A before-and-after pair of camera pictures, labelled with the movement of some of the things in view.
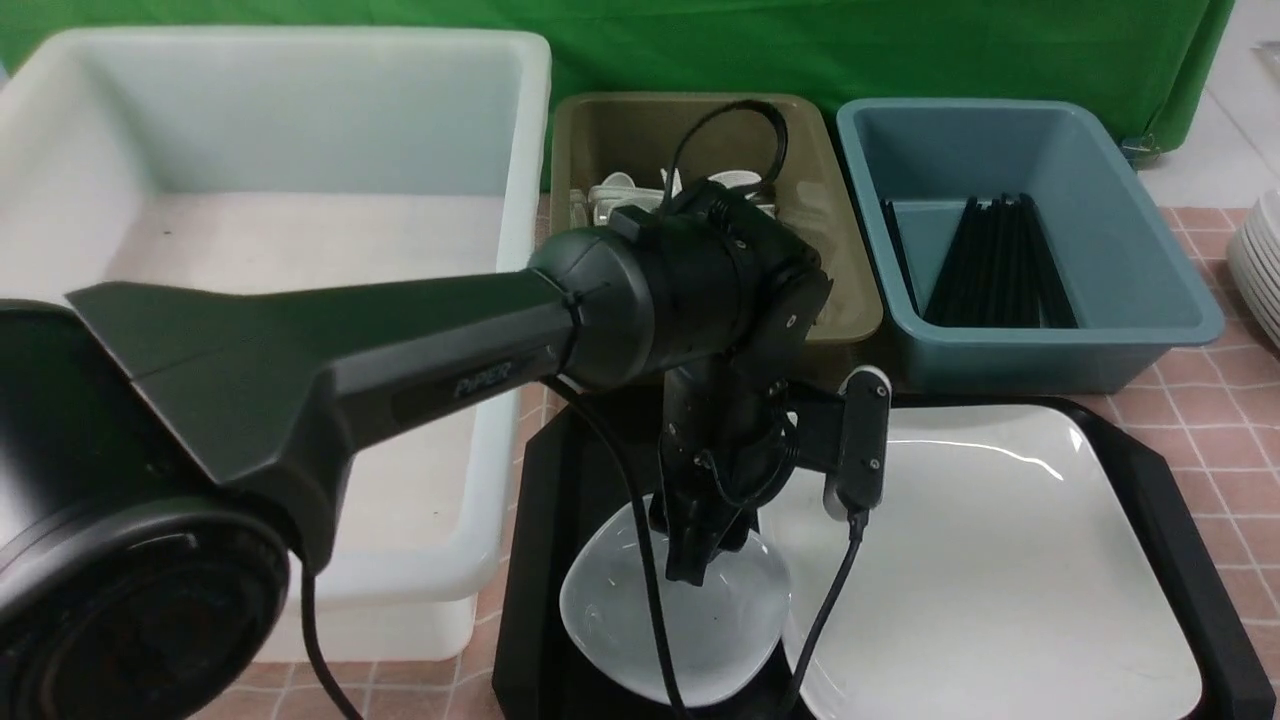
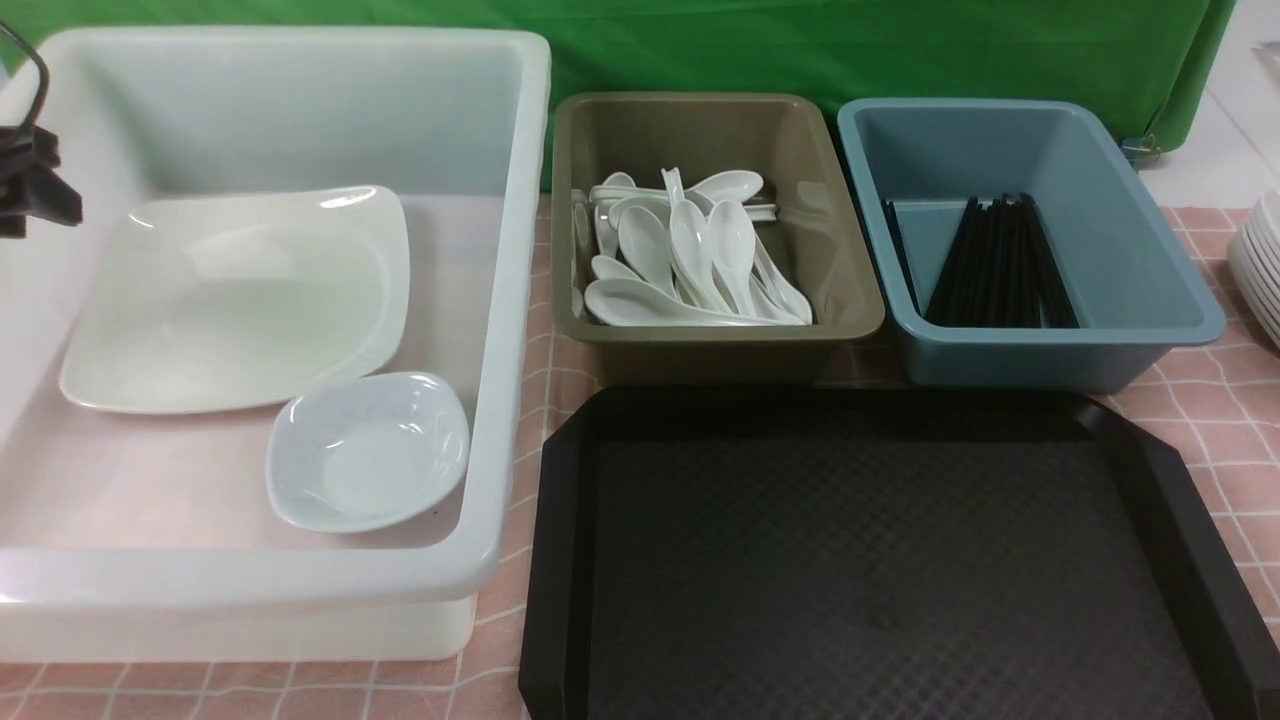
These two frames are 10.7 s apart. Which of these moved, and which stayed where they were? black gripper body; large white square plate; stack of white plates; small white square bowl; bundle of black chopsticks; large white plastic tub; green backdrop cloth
Moved: large white square plate; black gripper body; small white square bowl
Stayed: large white plastic tub; stack of white plates; green backdrop cloth; bundle of black chopsticks
